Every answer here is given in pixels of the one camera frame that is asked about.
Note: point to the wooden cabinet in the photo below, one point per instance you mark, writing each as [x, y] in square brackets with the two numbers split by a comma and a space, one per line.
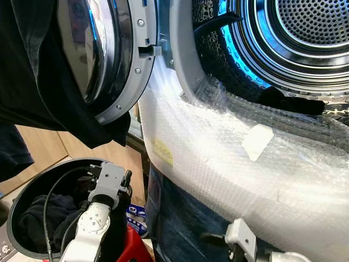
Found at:
[82, 155]

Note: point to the round glass washer door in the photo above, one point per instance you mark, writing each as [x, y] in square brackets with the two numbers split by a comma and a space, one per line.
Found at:
[144, 54]

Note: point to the red plastic stool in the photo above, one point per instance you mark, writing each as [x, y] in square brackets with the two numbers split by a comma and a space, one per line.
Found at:
[133, 251]

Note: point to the white front-load washer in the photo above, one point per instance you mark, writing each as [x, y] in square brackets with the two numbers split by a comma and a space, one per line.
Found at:
[180, 49]

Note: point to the dark clothes pile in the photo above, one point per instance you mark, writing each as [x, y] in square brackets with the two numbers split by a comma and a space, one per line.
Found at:
[38, 218]

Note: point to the white tape piece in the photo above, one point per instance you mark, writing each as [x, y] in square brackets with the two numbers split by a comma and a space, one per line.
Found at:
[257, 142]

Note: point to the small black garment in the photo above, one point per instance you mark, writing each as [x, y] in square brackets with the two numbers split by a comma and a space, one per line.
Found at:
[289, 102]

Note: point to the large black hanging garment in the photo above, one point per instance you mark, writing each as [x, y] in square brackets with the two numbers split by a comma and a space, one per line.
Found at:
[27, 82]

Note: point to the perforated steel washer drum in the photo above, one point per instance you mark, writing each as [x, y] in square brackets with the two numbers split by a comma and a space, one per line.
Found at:
[305, 22]

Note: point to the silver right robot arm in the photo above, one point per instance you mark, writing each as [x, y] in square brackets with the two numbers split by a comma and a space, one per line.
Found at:
[283, 257]

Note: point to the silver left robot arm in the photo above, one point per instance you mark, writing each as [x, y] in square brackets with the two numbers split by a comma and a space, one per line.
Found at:
[90, 225]

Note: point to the dark navy cloth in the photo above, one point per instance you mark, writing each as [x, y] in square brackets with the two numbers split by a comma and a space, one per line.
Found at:
[13, 153]

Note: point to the blue and white package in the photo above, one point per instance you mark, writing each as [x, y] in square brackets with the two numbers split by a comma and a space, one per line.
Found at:
[136, 218]

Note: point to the black drum paddle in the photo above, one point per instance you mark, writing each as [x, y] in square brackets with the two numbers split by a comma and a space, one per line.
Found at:
[215, 26]

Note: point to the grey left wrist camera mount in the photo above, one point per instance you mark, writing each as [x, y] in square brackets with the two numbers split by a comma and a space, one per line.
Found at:
[109, 180]

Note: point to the clear bubble wrap sheet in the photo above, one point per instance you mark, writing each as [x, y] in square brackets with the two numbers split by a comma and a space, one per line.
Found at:
[218, 180]

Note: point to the black round laundry bucket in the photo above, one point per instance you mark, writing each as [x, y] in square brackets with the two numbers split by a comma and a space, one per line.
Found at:
[17, 199]

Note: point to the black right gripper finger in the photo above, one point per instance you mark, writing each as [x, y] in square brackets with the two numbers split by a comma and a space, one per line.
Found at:
[212, 238]

